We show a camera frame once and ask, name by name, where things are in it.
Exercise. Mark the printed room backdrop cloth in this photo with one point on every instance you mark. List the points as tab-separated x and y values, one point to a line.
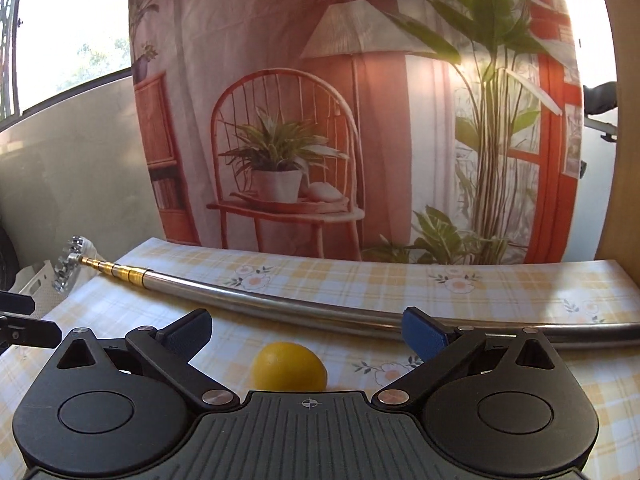
412	131

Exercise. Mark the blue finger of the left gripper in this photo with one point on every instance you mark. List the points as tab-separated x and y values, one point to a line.
16	303

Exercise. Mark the wooden board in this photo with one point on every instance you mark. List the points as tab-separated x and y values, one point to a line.
620	237

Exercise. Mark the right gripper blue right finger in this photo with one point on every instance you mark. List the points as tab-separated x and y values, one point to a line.
445	350

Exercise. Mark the yellow lemon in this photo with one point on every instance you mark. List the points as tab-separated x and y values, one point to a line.
287	367

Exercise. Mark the telescopic metal pole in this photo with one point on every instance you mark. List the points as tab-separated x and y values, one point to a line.
344	320

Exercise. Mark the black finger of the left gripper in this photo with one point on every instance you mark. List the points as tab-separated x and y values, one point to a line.
22	330

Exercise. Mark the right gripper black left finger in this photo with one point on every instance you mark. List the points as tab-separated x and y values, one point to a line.
165	375

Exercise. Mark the black lamp fixture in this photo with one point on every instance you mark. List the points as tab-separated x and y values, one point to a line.
597	101

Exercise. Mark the white plastic object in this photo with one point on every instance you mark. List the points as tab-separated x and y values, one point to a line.
48	284

